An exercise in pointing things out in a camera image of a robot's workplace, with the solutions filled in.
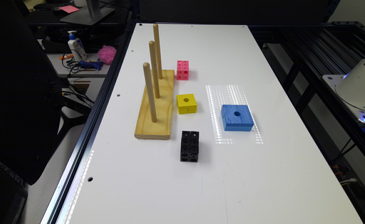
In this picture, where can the pink mesh bath sponge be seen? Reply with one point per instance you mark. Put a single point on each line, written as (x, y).
(106, 54)

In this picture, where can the yellow wooden block with hole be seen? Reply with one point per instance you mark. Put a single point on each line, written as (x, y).
(186, 104)

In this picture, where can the pink perforated cube block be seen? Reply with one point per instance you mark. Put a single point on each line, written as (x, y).
(182, 70)

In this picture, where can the blue wooden block with hole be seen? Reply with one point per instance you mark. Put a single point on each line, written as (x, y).
(236, 118)

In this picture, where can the black office chair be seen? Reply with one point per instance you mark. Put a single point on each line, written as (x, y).
(33, 112)

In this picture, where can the near wooden peg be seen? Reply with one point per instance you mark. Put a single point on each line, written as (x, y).
(150, 92)

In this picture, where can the middle wooden peg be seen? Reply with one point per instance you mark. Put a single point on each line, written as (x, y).
(155, 78)

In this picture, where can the black perforated cube block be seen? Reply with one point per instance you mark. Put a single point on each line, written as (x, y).
(189, 149)

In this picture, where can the white lotion pump bottle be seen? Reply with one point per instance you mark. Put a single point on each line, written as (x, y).
(76, 46)

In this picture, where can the blue glue gun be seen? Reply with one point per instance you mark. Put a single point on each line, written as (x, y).
(97, 65)

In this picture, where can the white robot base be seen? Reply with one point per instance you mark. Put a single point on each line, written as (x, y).
(350, 88)

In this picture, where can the wooden peg base board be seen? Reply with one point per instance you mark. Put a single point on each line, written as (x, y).
(145, 128)

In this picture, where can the far wooden peg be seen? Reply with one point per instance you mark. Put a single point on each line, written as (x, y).
(157, 50)

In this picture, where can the pink sticky note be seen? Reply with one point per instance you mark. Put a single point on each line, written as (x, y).
(69, 9)

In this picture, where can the silver monitor stand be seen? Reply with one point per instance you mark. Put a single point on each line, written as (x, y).
(88, 15)

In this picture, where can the wooden peg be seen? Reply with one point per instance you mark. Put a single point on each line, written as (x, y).
(150, 92)
(155, 78)
(157, 50)

